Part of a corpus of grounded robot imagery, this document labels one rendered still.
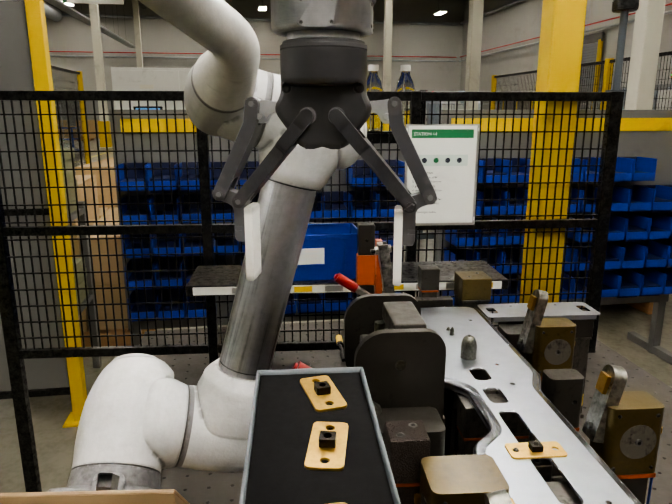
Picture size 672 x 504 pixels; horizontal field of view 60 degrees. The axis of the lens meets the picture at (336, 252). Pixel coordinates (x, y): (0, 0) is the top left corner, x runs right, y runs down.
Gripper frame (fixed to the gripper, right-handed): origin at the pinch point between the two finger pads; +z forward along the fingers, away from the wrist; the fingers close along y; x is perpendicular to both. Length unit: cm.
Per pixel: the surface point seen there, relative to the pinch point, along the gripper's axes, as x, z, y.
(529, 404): 42, 35, 30
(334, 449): -0.9, 18.6, 1.0
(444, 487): 6.1, 26.9, 12.7
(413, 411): 22.9, 26.9, 9.5
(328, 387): 10.7, 17.7, -1.1
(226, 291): 95, 34, -40
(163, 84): 653, -45, -285
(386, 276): 69, 20, 4
